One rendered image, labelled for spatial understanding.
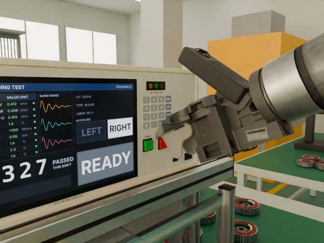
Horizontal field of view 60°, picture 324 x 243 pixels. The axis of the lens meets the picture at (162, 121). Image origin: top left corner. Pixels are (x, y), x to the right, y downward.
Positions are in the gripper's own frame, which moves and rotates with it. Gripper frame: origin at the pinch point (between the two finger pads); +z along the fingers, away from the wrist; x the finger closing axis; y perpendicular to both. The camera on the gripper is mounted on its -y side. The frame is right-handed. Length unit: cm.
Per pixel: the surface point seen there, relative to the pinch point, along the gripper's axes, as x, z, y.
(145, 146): -0.8, 3.9, 1.5
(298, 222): 79, 21, 41
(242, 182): 140, 77, 30
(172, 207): 20.3, 24.6, 16.0
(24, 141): -20.8, 2.8, -2.1
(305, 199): 299, 108, 84
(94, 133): -10.8, 2.8, -1.9
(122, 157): -5.7, 4.8, 2.4
